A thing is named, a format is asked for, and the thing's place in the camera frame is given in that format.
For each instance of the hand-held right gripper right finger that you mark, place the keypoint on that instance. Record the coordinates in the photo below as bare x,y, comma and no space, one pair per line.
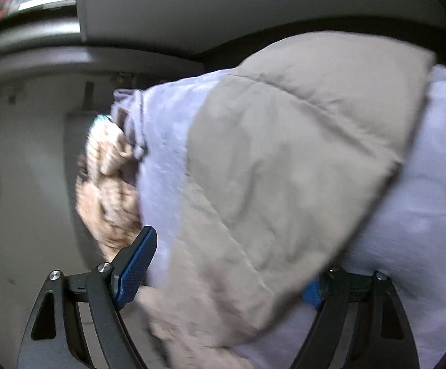
312,296

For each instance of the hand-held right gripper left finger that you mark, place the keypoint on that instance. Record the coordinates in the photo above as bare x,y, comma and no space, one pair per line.
136,269

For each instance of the beige puffer jacket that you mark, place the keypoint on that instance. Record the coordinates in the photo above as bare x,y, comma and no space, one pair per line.
284,169

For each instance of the tan knitted sweater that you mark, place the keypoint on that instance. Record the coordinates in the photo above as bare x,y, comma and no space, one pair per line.
105,196

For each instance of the grey cloth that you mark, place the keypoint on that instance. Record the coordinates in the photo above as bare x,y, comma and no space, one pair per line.
130,123

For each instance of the lavender fleece blanket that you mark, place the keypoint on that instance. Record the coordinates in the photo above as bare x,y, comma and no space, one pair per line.
430,200

